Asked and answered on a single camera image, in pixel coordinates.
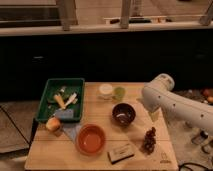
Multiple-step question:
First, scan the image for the black cable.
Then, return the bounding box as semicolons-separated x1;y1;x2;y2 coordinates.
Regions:
178;161;213;171

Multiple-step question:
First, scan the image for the orange bowl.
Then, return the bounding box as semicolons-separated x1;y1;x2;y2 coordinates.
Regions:
76;124;106;156

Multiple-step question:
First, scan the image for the dark grape bunch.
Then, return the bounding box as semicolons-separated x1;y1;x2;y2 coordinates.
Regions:
143;127;156;154

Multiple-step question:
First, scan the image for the green cup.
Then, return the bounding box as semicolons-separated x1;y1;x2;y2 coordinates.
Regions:
114;87;125;101

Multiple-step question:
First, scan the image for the green plastic tray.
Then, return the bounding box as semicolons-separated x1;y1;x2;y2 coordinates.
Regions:
35;78;85;123

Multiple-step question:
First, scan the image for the dark brown bowl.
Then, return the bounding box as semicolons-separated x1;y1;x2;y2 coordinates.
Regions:
112;103;136;127

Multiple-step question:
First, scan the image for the blue grey cloth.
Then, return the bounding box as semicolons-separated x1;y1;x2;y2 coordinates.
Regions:
62;123;81;142

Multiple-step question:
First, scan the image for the white utensil in tray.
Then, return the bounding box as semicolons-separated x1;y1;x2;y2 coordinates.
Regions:
65;93;77;107

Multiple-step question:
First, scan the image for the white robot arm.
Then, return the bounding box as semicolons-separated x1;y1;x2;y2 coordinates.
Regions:
142;73;213;135

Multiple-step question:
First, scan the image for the red yellow apple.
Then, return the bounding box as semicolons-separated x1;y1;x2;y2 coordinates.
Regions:
46;117;61;132

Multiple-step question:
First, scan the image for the black beige sponge block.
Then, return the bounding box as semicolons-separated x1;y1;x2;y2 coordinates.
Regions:
107;144;134;164

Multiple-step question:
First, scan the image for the bottle rack with bottles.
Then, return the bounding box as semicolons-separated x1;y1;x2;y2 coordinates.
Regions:
191;131;213;154

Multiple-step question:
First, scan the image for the white lidded container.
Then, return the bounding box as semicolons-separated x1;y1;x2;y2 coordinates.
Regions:
98;83;113;100

